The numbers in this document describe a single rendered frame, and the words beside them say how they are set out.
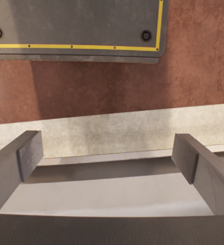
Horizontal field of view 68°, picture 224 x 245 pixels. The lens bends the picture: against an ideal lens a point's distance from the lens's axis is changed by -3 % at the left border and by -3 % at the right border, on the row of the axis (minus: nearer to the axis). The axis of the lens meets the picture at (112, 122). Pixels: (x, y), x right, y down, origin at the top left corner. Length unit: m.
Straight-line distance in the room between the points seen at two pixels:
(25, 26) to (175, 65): 0.77
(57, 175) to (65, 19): 0.61
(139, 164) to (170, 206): 0.51
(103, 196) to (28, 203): 0.11
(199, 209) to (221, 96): 1.01
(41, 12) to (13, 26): 0.12
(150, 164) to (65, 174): 0.37
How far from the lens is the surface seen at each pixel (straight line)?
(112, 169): 0.75
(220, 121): 1.27
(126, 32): 0.70
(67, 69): 1.03
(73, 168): 0.76
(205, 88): 1.16
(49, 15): 0.74
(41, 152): 0.17
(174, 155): 0.17
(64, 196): 0.27
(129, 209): 0.24
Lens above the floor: 1.01
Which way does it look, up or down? 73 degrees down
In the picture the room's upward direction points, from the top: 177 degrees clockwise
